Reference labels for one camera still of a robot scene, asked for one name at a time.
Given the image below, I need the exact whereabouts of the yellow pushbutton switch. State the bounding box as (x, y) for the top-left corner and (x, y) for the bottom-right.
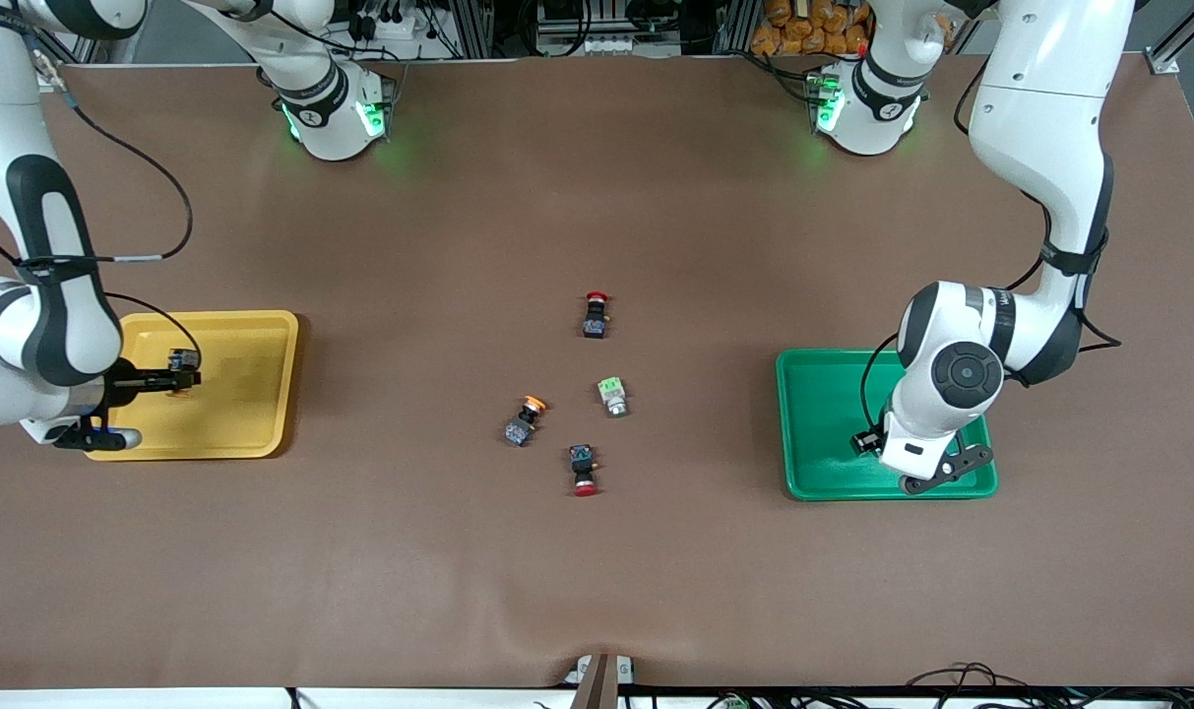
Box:
(503, 395), (548, 448)
(167, 346), (204, 402)

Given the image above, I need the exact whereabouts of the green plastic tray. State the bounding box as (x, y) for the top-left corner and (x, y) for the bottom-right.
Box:
(775, 348), (1000, 502)

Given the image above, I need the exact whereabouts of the yellow plastic tray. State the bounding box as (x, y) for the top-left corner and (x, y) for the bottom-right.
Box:
(82, 309), (300, 463)

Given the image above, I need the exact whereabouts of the brown table mat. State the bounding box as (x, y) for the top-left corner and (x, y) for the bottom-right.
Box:
(0, 54), (1194, 690)

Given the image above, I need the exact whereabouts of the orange mesh bag pile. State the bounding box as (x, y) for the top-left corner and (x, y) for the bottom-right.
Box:
(751, 0), (875, 57)

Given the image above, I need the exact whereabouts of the white power strip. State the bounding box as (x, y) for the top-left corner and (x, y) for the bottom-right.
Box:
(355, 0), (440, 42)
(537, 30), (639, 57)

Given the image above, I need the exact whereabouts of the aluminium profile bar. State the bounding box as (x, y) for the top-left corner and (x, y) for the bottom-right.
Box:
(1145, 0), (1194, 75)

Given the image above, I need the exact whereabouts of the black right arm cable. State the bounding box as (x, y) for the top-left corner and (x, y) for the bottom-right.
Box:
(0, 39), (204, 370)

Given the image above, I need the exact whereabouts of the black cable bundle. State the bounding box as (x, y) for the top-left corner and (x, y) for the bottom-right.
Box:
(902, 662), (1194, 709)

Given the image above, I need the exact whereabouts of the table edge camera mount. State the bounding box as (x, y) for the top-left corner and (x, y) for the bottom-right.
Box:
(561, 652), (639, 709)

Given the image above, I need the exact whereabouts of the aluminium frame rail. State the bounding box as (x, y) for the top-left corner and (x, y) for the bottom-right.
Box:
(439, 0), (765, 58)

